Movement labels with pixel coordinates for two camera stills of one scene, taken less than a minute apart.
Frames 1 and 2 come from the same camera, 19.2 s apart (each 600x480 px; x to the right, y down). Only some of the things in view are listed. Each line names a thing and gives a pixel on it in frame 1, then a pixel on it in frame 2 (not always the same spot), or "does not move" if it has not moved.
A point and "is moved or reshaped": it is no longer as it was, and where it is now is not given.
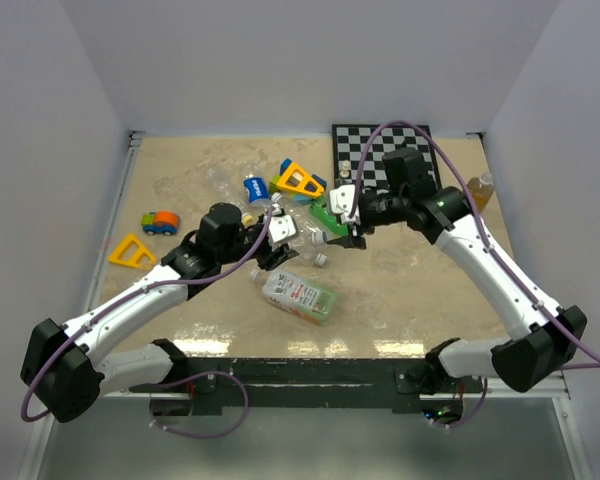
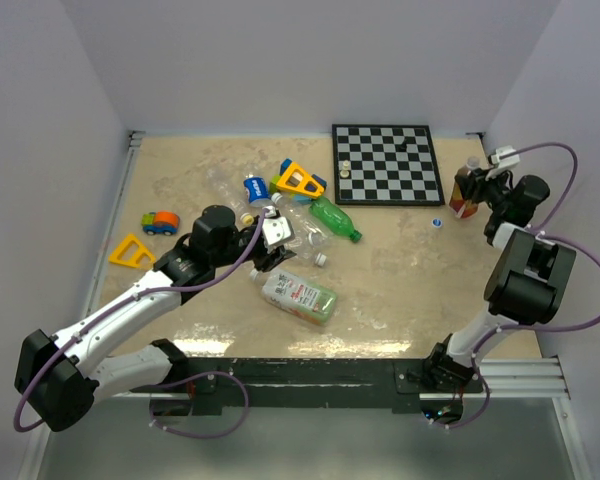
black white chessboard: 358,147 does not move
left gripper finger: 281,254 does not move
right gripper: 352,241 → 474,185
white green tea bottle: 298,295 does not move
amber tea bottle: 481,190 is moved or reshaped
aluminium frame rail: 135,138 does not move
